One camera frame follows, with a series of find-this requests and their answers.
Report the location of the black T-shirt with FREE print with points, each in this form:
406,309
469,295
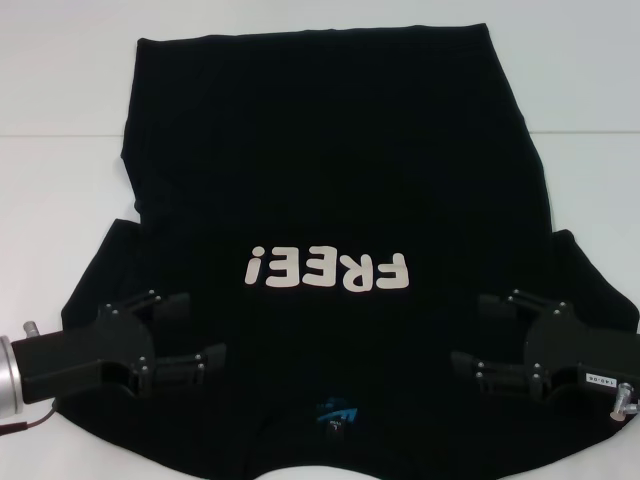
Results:
320,150

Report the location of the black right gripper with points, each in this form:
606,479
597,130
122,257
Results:
575,350

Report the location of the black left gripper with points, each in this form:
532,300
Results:
75,350

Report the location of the small silver plug connector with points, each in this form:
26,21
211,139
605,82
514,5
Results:
31,331

